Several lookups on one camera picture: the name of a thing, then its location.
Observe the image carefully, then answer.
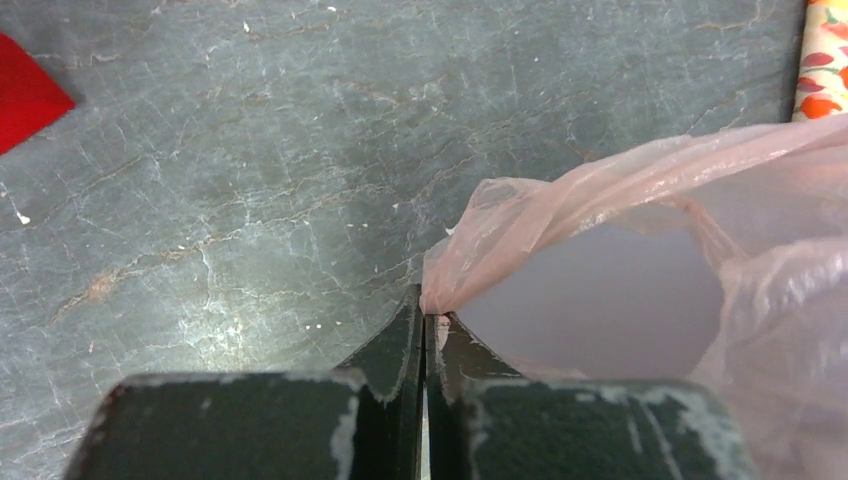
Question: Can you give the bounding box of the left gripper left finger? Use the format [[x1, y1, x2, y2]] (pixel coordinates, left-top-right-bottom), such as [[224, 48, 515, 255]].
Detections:
[[64, 285, 424, 479]]

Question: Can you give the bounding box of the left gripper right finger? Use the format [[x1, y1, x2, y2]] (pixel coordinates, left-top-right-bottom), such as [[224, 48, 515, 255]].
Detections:
[[425, 315, 759, 479]]

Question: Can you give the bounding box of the grey plastic trash bin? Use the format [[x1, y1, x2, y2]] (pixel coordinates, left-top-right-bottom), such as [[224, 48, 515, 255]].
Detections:
[[457, 178, 848, 382]]

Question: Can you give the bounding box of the pink translucent trash bag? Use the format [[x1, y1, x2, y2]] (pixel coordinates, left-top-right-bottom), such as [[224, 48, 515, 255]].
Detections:
[[420, 115, 847, 479]]

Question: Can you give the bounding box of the red cloth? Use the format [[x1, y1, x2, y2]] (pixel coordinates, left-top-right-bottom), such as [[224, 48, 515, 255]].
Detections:
[[1, 33, 76, 154]]

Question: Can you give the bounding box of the orange floral cloth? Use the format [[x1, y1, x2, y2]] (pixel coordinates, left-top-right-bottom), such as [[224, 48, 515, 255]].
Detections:
[[792, 0, 847, 121]]

